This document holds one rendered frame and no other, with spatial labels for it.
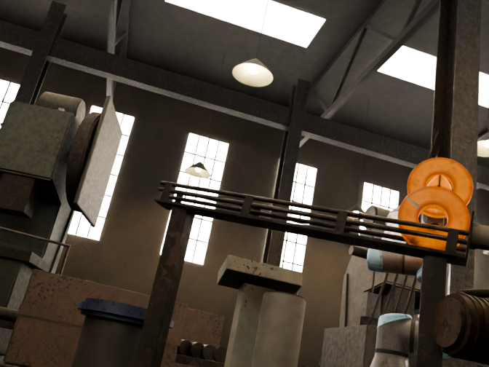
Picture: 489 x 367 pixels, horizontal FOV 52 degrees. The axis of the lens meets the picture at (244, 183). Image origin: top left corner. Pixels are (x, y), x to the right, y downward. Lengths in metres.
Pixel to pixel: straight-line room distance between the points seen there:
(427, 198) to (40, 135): 5.12
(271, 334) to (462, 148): 3.70
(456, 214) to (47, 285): 2.38
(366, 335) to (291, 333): 2.93
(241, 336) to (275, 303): 0.20
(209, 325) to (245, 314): 3.29
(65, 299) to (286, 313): 1.91
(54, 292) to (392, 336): 1.91
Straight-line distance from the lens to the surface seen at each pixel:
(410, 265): 1.56
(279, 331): 1.38
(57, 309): 3.10
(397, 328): 1.93
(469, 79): 5.24
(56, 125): 5.97
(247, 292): 1.55
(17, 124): 6.10
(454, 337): 1.11
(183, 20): 12.53
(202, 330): 4.81
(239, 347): 1.53
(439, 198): 1.25
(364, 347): 4.29
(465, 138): 4.91
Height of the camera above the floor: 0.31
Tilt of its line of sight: 20 degrees up
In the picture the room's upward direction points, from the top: 11 degrees clockwise
